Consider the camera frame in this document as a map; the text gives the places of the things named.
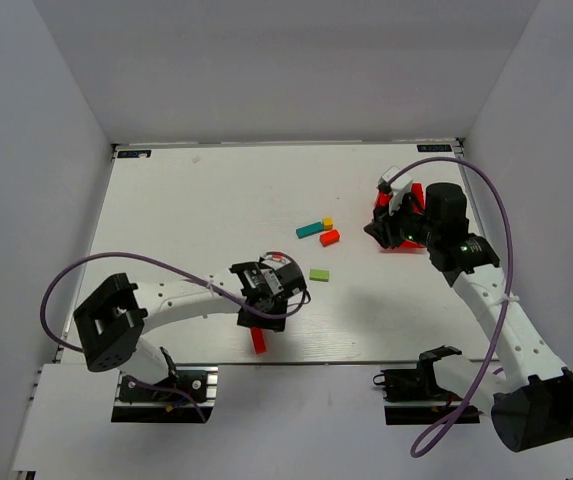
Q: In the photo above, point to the blue corner label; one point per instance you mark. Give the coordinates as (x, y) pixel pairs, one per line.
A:
(434, 148)
(134, 154)

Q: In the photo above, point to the red rectangular block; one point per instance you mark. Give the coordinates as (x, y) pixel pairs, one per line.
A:
(329, 238)

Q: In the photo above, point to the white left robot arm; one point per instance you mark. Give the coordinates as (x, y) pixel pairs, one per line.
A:
(112, 321)

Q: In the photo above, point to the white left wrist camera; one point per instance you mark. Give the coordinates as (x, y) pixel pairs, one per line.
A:
(274, 260)

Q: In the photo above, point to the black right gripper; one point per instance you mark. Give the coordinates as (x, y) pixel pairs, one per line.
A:
(383, 230)

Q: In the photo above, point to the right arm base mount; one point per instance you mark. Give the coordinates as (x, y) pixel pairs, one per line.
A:
(406, 400)

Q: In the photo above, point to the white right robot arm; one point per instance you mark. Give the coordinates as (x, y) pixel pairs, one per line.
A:
(531, 403)

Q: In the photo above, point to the right blue corner label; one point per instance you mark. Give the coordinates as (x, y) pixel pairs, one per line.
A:
(434, 148)

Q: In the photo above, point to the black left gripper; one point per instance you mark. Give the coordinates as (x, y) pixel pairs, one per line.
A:
(261, 316)

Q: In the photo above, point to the teal long block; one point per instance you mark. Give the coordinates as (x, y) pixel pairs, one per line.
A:
(309, 230)

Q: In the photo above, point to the green flat rectangular block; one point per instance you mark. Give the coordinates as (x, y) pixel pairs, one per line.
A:
(319, 275)

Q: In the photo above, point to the red arch block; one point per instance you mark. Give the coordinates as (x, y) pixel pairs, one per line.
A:
(258, 340)

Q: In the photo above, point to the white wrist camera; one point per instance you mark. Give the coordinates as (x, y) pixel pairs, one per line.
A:
(392, 187)
(274, 260)

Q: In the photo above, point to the left blue corner label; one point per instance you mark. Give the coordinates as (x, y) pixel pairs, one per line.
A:
(134, 154)

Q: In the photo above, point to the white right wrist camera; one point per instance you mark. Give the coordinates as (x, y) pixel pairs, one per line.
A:
(392, 187)

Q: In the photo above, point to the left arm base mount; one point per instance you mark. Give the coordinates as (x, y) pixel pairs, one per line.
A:
(190, 399)

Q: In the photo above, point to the yellow cube block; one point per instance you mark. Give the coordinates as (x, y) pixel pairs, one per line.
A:
(327, 223)

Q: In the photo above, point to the red plastic bin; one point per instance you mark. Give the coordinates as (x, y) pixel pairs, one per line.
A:
(417, 189)

